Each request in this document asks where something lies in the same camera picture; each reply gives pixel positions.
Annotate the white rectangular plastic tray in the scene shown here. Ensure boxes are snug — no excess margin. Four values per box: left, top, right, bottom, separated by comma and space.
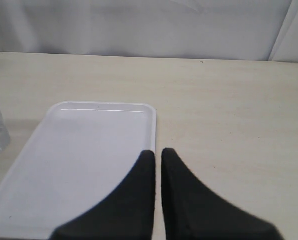
0, 101, 156, 240

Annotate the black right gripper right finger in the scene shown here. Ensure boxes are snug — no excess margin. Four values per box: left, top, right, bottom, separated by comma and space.
161, 148, 283, 240

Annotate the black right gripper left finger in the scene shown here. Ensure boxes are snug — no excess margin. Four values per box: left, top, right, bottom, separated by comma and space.
50, 150, 156, 240

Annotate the white fabric backdrop curtain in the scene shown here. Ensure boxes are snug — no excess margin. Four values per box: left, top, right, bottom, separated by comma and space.
0, 0, 298, 62

